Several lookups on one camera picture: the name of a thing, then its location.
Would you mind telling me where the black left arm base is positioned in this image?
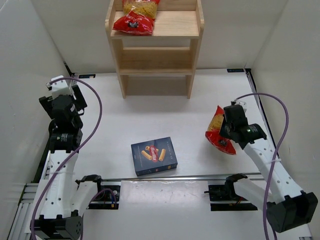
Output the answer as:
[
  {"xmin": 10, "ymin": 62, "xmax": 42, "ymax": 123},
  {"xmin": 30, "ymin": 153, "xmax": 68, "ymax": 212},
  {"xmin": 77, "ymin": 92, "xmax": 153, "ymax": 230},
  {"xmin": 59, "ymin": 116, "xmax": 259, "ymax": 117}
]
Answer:
[{"xmin": 71, "ymin": 181, "xmax": 120, "ymax": 216}]

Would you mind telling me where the wooden shelf unit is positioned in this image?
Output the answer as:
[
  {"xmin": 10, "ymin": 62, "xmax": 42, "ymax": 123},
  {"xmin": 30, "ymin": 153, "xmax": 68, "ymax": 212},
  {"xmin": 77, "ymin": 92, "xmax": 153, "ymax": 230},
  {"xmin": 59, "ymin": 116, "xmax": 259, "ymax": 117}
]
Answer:
[{"xmin": 105, "ymin": 0, "xmax": 205, "ymax": 97}]

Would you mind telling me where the aluminium frame rail right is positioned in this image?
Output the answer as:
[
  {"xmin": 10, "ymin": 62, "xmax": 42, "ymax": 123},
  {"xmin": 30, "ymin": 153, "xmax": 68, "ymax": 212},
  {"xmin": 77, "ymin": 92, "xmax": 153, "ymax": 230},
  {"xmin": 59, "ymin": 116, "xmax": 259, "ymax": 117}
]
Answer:
[{"xmin": 244, "ymin": 68, "xmax": 277, "ymax": 150}]

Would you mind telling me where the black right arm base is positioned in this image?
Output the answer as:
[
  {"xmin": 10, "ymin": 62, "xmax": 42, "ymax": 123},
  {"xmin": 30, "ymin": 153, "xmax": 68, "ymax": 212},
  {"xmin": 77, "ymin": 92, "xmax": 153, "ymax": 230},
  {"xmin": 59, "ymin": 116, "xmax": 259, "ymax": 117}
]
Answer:
[{"xmin": 204, "ymin": 184, "xmax": 258, "ymax": 212}]

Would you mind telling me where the blue Barilla pasta box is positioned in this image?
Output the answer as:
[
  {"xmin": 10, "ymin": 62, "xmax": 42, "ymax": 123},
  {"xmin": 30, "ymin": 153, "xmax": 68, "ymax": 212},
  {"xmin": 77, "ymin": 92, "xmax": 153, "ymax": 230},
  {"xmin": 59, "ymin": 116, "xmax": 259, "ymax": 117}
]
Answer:
[{"xmin": 131, "ymin": 137, "xmax": 178, "ymax": 177}]

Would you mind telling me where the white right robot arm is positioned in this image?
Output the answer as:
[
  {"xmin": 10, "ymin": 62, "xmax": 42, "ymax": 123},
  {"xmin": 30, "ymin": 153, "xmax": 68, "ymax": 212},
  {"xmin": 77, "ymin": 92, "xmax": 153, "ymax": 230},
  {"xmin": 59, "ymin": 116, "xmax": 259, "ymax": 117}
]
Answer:
[{"xmin": 220, "ymin": 104, "xmax": 318, "ymax": 233}]

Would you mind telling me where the red fusilli pasta bag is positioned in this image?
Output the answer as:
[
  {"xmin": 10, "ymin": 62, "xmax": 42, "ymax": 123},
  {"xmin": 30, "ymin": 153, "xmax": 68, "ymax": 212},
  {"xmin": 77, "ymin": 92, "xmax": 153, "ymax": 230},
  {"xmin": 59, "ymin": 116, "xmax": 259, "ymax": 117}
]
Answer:
[{"xmin": 205, "ymin": 105, "xmax": 237, "ymax": 156}]

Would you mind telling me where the aluminium frame rail front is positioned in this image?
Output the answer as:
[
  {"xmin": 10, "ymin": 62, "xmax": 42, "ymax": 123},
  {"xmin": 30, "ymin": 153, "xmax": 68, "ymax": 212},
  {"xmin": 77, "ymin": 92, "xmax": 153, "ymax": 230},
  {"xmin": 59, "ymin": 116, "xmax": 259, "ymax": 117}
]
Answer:
[{"xmin": 99, "ymin": 172, "xmax": 266, "ymax": 182}]

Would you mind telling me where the aluminium frame rail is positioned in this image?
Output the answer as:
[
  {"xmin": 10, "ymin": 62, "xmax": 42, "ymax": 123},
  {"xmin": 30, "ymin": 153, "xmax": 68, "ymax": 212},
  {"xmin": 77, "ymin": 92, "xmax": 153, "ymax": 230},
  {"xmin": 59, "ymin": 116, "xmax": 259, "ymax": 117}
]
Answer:
[
  {"xmin": 244, "ymin": 68, "xmax": 277, "ymax": 150},
  {"xmin": 99, "ymin": 172, "xmax": 266, "ymax": 182},
  {"xmin": 0, "ymin": 59, "xmax": 71, "ymax": 240}
]

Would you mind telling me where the white foam board panel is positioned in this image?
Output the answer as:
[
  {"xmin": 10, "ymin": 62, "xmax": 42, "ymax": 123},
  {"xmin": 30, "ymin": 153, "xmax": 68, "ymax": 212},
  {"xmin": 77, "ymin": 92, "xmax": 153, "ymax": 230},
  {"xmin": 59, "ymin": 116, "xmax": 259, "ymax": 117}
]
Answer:
[{"xmin": 24, "ymin": 178, "xmax": 313, "ymax": 240}]

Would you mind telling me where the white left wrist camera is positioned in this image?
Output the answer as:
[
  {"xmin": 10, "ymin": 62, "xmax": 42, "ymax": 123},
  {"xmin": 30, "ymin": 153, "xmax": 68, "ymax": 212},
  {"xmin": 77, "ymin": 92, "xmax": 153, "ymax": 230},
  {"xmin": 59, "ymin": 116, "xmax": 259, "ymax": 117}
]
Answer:
[{"xmin": 46, "ymin": 75, "xmax": 72, "ymax": 99}]

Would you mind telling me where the aluminium frame rail left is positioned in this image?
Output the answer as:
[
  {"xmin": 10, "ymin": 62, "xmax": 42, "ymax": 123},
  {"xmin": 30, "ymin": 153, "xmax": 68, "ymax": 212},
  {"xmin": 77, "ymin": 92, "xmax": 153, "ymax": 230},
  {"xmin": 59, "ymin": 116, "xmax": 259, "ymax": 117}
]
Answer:
[{"xmin": 0, "ymin": 59, "xmax": 71, "ymax": 240}]

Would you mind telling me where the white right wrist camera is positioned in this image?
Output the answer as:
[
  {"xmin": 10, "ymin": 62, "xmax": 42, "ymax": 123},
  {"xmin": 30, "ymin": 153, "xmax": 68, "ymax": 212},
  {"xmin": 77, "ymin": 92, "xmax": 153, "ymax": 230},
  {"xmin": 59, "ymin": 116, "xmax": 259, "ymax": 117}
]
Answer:
[{"xmin": 231, "ymin": 99, "xmax": 247, "ymax": 113}]

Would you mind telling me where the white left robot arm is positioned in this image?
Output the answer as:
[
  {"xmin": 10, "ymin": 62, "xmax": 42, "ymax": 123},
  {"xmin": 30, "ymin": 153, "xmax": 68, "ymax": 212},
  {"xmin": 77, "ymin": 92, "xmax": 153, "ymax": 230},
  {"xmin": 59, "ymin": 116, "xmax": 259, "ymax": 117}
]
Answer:
[{"xmin": 29, "ymin": 80, "xmax": 103, "ymax": 240}]

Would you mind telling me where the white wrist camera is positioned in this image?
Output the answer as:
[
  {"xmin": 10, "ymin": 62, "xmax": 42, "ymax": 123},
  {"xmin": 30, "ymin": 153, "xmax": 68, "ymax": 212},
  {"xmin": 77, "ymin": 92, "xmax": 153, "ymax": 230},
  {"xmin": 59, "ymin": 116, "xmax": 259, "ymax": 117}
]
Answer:
[
  {"xmin": 231, "ymin": 99, "xmax": 247, "ymax": 113},
  {"xmin": 46, "ymin": 75, "xmax": 72, "ymax": 99}
]

